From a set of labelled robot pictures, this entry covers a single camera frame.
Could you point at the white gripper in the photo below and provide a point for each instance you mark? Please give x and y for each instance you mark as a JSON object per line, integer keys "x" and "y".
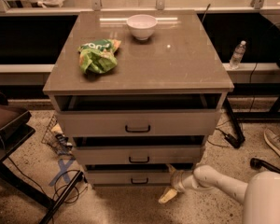
{"x": 176, "y": 181}

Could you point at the green chip bag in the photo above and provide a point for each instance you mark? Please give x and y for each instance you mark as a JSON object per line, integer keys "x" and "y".
{"x": 98, "y": 56}

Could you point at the wire basket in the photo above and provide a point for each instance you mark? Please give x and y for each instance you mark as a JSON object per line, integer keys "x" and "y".
{"x": 56, "y": 140}

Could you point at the black table leg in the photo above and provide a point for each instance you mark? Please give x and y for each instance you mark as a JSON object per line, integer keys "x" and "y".
{"x": 235, "y": 124}

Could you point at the grey drawer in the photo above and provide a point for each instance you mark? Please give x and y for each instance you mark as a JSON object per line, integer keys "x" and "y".
{"x": 133, "y": 177}
{"x": 138, "y": 154}
{"x": 138, "y": 123}

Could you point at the clear plastic water bottle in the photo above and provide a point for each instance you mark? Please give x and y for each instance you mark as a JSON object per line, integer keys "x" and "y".
{"x": 237, "y": 55}

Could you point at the black stand on left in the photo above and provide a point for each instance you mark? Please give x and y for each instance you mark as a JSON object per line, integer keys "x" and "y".
{"x": 14, "y": 131}

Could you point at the grey three-drawer cabinet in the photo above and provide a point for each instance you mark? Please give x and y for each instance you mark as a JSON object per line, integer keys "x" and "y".
{"x": 176, "y": 69}

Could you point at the blue tape cross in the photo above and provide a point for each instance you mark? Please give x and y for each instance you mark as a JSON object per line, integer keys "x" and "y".
{"x": 64, "y": 165}

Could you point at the black chair leg caster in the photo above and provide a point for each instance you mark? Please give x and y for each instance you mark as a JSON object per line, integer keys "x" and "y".
{"x": 256, "y": 164}

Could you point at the black power adapter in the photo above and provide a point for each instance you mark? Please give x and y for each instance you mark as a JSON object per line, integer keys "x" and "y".
{"x": 230, "y": 139}

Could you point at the white bowl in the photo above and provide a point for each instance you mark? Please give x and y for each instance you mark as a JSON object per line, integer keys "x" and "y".
{"x": 142, "y": 26}

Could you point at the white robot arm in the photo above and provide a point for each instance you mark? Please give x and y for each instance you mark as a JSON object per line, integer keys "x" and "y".
{"x": 260, "y": 196}

